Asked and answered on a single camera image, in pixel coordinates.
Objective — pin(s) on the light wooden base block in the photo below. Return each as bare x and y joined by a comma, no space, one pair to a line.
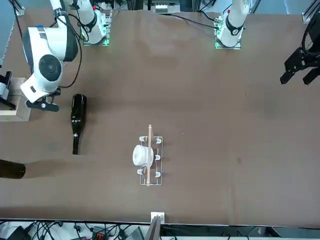
23,115

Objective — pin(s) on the table edge rail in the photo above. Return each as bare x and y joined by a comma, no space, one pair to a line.
225,225

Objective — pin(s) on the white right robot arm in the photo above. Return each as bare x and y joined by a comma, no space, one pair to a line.
35,85

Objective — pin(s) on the large black power adapter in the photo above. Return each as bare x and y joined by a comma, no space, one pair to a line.
15,233

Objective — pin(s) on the white printed label roll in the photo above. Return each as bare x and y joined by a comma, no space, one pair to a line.
3,90

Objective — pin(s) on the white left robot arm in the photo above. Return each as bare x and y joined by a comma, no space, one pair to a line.
233,22

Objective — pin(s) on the black label dispenser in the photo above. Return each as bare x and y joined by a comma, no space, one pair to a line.
6,103

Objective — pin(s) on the black sloped-shoulder wine bottle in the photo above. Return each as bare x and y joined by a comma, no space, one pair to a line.
78,120

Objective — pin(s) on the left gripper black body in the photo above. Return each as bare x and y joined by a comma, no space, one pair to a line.
315,50

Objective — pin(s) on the clear plastic bottle blue cap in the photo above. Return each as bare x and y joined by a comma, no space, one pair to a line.
39,26

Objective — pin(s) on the brown high-shoulder wine bottle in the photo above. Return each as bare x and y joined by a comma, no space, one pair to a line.
12,170

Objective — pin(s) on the white ceramic cup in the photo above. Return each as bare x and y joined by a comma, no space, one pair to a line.
140,155

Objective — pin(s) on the orange black connector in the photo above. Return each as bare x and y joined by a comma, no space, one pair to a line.
101,233

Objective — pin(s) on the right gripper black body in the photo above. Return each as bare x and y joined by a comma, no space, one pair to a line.
40,105

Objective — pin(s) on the aluminium upright profile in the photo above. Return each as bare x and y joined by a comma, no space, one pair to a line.
155,230

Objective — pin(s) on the black ribbed power adapter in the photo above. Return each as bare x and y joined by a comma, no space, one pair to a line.
135,233

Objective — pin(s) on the aluminium corner post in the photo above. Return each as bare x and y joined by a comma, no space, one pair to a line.
307,15
20,10

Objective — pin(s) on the clear cup rack wooden rod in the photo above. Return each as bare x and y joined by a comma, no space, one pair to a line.
150,130

